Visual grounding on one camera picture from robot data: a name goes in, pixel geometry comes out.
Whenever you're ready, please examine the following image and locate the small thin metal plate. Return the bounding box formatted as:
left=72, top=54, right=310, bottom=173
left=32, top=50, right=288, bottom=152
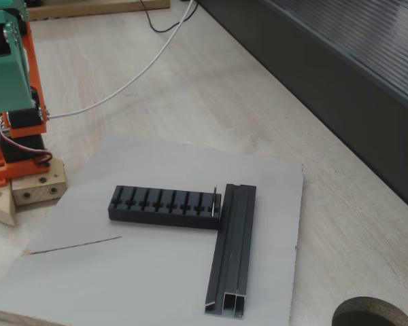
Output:
left=210, top=185, right=219, bottom=219

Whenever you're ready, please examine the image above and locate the black slotted plastic block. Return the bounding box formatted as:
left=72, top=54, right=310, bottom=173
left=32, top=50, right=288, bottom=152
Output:
left=107, top=185, right=222, bottom=231

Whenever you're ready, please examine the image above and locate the black aluminium profile bar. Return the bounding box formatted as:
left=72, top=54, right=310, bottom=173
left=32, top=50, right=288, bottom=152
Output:
left=203, top=183, right=258, bottom=320

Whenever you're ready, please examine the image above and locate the grey chipboard panel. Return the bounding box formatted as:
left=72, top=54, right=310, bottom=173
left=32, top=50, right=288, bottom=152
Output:
left=0, top=132, right=305, bottom=326

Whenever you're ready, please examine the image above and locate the light wooden block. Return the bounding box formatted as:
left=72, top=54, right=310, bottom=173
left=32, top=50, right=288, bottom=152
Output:
left=12, top=159, right=68, bottom=206

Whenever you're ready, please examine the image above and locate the wooden base plank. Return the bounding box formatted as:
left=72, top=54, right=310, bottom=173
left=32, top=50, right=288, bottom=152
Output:
left=0, top=179, right=18, bottom=227

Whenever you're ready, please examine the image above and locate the white USB cable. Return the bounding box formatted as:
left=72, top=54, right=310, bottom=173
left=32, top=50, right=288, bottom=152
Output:
left=46, top=0, right=199, bottom=120

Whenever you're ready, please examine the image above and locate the black power cable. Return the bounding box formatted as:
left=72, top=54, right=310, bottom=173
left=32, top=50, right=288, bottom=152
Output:
left=139, top=0, right=200, bottom=34

